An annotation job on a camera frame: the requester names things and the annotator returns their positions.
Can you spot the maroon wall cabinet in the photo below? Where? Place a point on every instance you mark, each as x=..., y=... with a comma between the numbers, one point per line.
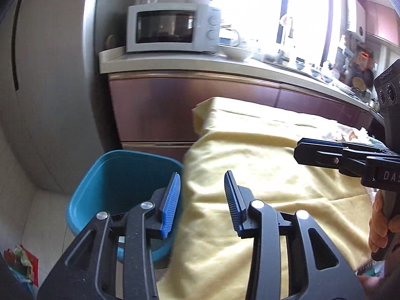
x=381, y=18

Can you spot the white microwave oven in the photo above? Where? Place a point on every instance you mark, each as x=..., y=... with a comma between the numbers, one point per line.
x=162, y=26

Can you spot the maroon kitchen cabinet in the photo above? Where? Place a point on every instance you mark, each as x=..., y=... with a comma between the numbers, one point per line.
x=156, y=106

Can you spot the yellow tablecloth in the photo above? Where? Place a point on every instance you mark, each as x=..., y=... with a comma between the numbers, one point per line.
x=250, y=150

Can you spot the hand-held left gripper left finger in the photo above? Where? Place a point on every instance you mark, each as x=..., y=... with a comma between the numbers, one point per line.
x=170, y=207

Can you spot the white bowl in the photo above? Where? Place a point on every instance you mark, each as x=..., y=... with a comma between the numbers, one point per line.
x=236, y=53

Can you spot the white wall appliance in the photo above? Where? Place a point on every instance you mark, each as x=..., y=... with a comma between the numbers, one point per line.
x=354, y=15

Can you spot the blue plastic bin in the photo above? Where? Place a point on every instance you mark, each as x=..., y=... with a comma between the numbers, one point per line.
x=118, y=181

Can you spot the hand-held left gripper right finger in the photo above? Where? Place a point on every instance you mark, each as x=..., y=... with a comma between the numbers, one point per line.
x=232, y=207

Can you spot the kitchen faucet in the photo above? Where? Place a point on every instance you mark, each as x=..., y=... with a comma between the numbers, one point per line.
x=285, y=37

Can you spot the kitchen window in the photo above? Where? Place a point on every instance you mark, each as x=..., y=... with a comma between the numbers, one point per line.
x=243, y=6

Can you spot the dark frying pan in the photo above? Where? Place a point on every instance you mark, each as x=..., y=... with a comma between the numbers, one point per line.
x=361, y=81

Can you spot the person's right hand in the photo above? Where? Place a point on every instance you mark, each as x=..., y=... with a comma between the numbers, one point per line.
x=379, y=228

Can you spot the white kitchen countertop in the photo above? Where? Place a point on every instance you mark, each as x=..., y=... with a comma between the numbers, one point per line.
x=150, y=61

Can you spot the red green packaging bag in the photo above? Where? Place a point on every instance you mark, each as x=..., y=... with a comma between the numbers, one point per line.
x=20, y=261

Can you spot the grey refrigerator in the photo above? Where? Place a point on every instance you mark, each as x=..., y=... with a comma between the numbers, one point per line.
x=47, y=84

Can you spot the crumpled white paper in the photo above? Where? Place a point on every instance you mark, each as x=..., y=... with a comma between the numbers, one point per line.
x=362, y=133

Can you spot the clear plastic container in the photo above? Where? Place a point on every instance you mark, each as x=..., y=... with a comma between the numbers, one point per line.
x=228, y=37

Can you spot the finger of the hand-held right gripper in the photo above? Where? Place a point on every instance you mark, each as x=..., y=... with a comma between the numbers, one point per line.
x=322, y=141
x=325, y=159

